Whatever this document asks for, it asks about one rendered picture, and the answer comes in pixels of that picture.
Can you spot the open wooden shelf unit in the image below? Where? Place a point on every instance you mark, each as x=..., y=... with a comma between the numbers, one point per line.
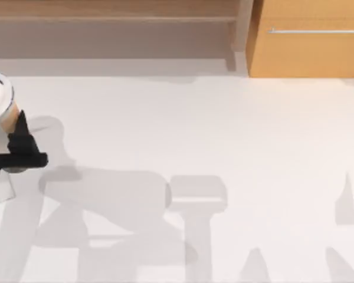
x=112, y=35

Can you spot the light wooden cupboard door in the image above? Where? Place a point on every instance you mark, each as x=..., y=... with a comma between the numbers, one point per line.
x=306, y=56

